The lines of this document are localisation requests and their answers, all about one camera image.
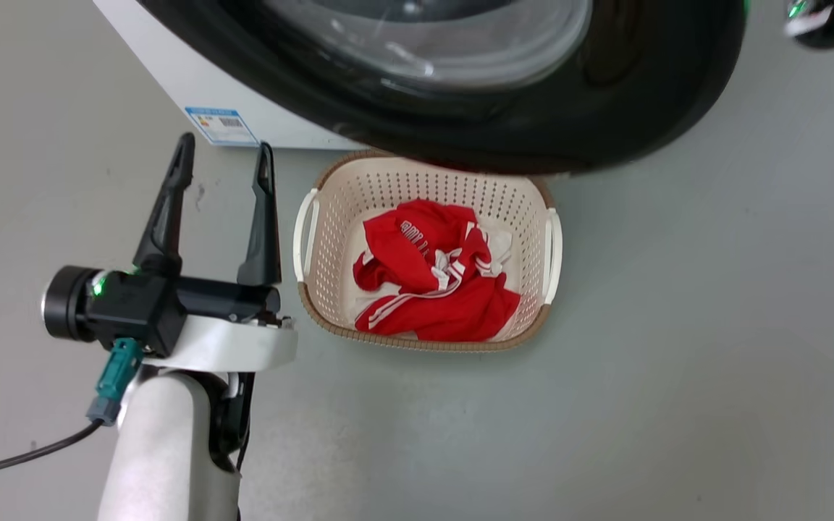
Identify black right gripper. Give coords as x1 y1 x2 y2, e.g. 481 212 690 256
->
782 0 834 51

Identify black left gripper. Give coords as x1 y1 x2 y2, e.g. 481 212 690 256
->
41 132 299 374

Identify black round washing machine door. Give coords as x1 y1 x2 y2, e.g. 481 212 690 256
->
135 0 748 175

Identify white washing machine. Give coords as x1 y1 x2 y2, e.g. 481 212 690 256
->
93 0 364 151

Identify blue energy label sticker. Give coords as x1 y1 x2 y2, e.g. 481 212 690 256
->
185 106 260 148

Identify beige perforated laundry basket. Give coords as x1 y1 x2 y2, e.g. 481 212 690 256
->
292 149 564 354

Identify red garment with white stripes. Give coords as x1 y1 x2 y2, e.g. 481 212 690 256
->
351 199 522 343

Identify black cable with teal connector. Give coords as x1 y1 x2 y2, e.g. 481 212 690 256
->
0 337 145 483

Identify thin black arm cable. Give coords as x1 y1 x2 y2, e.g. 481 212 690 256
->
213 372 256 474

